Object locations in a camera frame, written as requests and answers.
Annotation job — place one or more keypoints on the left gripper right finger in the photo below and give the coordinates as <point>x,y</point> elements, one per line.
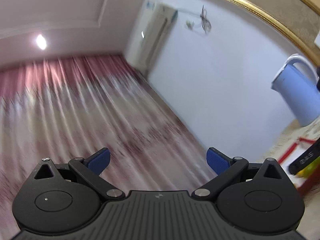
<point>228,170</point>

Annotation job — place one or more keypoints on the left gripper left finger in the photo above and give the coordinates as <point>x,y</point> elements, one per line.
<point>89,170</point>

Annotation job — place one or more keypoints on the red shallow box tray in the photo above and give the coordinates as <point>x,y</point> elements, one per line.
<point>303,185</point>

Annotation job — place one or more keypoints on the blue electric kettle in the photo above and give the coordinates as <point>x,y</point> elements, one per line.
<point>298,91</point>

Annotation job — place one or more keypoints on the pink floral curtain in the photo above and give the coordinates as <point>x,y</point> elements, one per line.
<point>72,107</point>

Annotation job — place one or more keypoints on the cream embroidered tablecloth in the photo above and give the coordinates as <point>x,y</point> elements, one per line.
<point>309,225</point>

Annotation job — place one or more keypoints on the ceiling light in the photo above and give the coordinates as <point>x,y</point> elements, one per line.
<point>41,42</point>

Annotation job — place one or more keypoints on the white wall air conditioner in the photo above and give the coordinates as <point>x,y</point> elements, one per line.
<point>150,30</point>

